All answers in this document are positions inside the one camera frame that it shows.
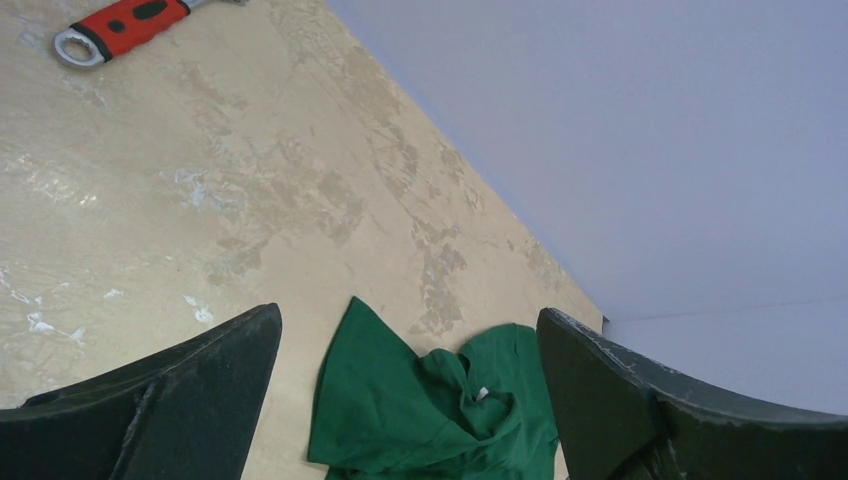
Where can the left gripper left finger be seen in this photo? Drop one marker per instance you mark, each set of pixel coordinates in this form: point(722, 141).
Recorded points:
point(187, 412)

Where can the red handled adjustable wrench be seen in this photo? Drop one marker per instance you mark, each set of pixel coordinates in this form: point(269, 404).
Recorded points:
point(117, 29)

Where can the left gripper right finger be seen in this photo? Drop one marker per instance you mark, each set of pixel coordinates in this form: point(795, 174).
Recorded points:
point(621, 415)

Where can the green t-shirt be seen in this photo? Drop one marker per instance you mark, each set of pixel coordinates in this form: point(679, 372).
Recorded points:
point(382, 411)

